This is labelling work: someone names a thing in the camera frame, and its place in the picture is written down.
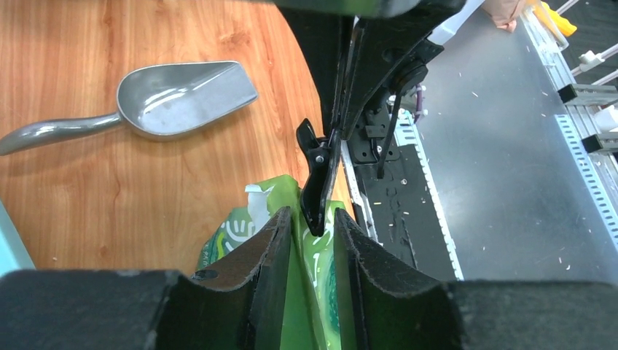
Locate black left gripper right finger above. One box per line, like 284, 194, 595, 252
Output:
334, 209, 617, 349

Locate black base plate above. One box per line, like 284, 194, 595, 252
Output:
340, 106, 464, 284

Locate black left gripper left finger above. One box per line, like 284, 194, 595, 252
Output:
1, 207, 292, 349

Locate light blue litter box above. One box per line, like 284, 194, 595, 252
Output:
0, 203, 36, 276

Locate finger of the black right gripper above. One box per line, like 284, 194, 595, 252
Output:
278, 7, 355, 136
340, 1, 466, 139

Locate black bag clip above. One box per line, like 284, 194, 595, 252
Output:
296, 119, 341, 237

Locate green cat litter bag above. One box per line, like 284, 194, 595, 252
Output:
197, 175, 345, 349

